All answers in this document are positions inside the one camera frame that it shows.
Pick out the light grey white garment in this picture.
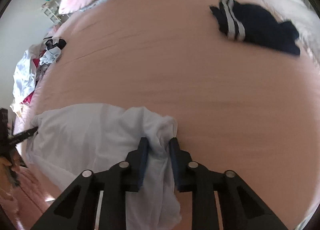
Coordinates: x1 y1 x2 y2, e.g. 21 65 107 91
24 103 181 229

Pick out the pile of white pink clothes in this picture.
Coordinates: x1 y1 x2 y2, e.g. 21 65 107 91
10 37 67 117

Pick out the pink fluffy rug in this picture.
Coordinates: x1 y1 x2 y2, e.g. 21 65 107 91
1 150 55 229

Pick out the pink bed sheet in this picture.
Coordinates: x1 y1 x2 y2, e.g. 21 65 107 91
25 0 319 229

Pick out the navy white striped garment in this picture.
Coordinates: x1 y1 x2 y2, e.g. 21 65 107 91
209 0 300 56

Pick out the white fluffy blanket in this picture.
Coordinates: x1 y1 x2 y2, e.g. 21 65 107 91
215 0 320 71

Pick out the white wire rack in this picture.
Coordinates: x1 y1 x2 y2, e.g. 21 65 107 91
41 0 62 24

